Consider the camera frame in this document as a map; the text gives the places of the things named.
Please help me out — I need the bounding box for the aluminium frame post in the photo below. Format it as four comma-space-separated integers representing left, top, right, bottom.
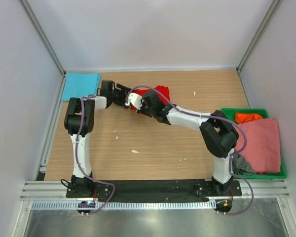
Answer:
236, 0, 283, 74
18, 0, 66, 77

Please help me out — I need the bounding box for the left aluminium frame post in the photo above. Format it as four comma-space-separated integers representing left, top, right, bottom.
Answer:
18, 0, 66, 77

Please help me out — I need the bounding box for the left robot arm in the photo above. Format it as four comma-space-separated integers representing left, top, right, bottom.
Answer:
61, 80, 131, 198

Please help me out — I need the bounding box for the white slotted cable duct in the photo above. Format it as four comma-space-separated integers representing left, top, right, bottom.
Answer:
31, 199, 216, 211

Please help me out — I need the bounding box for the folded light blue t-shirt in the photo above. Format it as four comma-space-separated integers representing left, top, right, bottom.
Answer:
61, 73, 101, 102

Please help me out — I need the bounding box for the pink t-shirt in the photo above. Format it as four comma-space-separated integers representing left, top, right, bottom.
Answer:
236, 118, 281, 173

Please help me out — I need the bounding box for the right aluminium frame post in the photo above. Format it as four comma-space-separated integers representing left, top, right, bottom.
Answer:
236, 0, 283, 74

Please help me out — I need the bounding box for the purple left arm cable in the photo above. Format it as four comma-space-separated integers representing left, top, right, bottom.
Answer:
76, 95, 116, 215

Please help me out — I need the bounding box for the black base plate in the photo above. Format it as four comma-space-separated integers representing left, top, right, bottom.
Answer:
66, 178, 242, 203

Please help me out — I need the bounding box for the orange t-shirt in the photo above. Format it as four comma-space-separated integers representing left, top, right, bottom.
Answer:
234, 113, 263, 124

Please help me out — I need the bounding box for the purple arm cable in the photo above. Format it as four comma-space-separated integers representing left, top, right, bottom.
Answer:
76, 95, 116, 215
125, 85, 254, 217

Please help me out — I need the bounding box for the red t-shirt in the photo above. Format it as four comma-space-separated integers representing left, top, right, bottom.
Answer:
128, 85, 170, 105

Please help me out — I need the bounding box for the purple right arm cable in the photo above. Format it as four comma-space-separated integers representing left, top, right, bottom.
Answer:
125, 85, 254, 217

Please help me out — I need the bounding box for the green plastic bin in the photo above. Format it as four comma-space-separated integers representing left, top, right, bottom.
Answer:
221, 108, 287, 179

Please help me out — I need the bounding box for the grey t-shirt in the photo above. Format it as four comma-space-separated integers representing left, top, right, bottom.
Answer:
232, 154, 256, 175

